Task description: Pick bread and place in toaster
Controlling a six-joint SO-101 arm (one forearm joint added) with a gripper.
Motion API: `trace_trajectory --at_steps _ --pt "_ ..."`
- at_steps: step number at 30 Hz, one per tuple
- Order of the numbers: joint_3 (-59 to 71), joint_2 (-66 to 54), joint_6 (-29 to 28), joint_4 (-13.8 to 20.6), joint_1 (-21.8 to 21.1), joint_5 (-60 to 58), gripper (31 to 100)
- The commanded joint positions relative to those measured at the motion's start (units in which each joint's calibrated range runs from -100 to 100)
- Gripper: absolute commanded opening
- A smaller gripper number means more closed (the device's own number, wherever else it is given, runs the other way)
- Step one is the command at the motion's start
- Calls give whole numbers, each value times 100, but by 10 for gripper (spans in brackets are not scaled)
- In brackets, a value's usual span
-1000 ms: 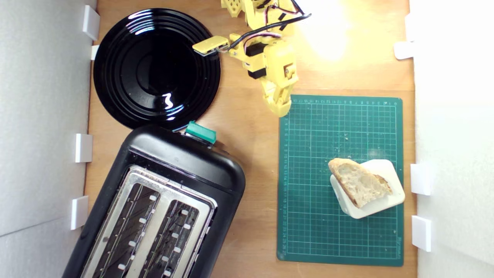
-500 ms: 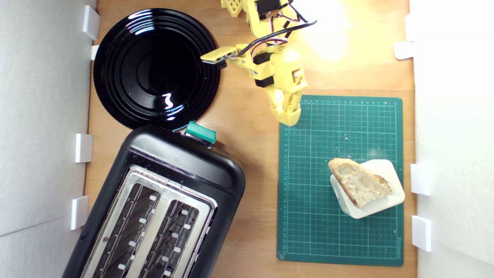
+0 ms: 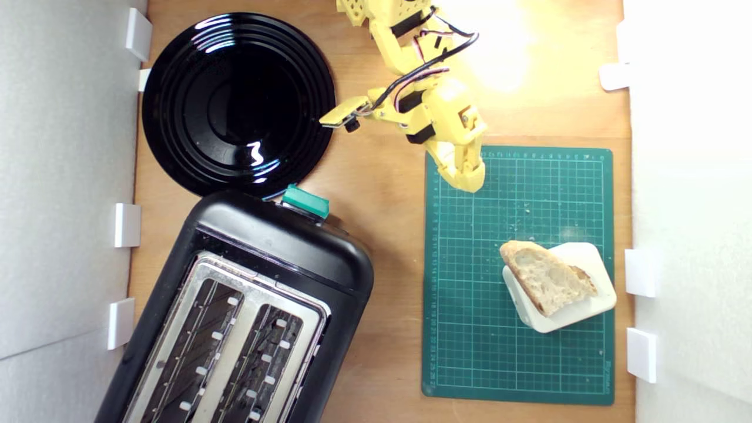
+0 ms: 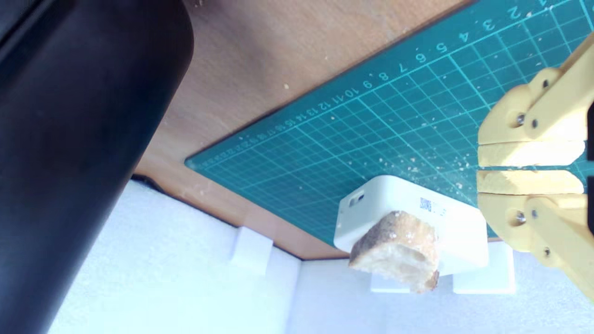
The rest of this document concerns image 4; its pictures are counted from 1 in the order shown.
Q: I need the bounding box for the brown bread slice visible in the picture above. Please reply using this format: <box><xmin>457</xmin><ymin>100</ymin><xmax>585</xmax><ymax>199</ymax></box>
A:
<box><xmin>348</xmin><ymin>210</ymin><xmax>440</xmax><ymax>294</ymax></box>

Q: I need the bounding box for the black two-slot toaster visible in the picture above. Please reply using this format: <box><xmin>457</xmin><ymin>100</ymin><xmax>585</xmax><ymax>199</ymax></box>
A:
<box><xmin>0</xmin><ymin>0</ymin><xmax>194</xmax><ymax>334</ymax></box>

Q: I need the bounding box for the white rounded block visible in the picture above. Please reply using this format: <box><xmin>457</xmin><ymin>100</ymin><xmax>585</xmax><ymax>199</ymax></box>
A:
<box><xmin>333</xmin><ymin>175</ymin><xmax>490</xmax><ymax>279</ymax></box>

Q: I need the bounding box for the green cutting mat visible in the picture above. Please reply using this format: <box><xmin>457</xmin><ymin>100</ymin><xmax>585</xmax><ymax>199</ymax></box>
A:
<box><xmin>184</xmin><ymin>0</ymin><xmax>594</xmax><ymax>246</ymax></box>

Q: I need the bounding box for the white wall clip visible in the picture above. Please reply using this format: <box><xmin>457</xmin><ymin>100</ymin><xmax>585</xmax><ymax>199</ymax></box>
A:
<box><xmin>230</xmin><ymin>226</ymin><xmax>274</xmax><ymax>274</ymax></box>

